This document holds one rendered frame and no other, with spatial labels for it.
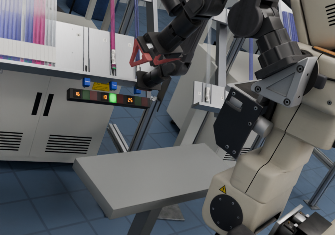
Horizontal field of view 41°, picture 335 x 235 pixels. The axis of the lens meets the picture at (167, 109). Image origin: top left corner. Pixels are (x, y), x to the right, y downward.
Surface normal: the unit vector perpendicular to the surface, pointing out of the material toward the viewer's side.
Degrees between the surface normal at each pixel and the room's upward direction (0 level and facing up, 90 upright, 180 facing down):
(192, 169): 0
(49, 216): 0
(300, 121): 90
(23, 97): 90
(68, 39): 43
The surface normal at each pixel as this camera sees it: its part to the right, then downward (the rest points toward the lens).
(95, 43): 0.53, -0.24
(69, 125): 0.40, 0.54
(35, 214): 0.35, -0.84
